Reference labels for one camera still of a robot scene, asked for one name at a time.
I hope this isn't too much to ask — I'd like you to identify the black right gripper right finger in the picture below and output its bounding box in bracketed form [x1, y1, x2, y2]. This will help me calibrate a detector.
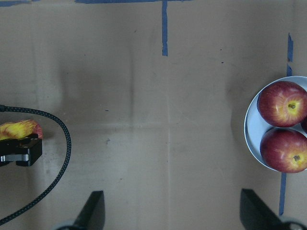
[240, 189, 307, 230]

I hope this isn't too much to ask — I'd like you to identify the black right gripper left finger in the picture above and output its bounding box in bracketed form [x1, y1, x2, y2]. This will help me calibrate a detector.
[52, 190, 105, 230]

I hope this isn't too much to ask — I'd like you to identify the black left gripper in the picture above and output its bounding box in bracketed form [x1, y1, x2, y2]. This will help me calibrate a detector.
[0, 134, 42, 167]

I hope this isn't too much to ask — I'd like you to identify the yellow-red apple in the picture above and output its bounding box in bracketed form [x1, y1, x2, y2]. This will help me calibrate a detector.
[0, 119, 43, 140]

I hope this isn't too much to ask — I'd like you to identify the red apple on plate bottom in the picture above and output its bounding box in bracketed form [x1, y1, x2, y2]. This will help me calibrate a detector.
[260, 128, 307, 173]

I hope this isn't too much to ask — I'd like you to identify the red apple on plate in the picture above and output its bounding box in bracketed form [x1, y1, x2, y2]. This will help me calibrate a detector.
[257, 81, 307, 127]
[260, 128, 307, 173]

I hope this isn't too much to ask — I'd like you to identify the white round plate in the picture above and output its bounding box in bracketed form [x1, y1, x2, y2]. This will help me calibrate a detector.
[244, 76, 307, 172]

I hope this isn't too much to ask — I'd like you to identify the red apple on plate top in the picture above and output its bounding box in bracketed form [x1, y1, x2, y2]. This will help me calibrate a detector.
[257, 81, 307, 127]

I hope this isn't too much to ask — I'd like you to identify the black braided cable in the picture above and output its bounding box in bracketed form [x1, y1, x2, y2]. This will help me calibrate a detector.
[0, 104, 72, 226]

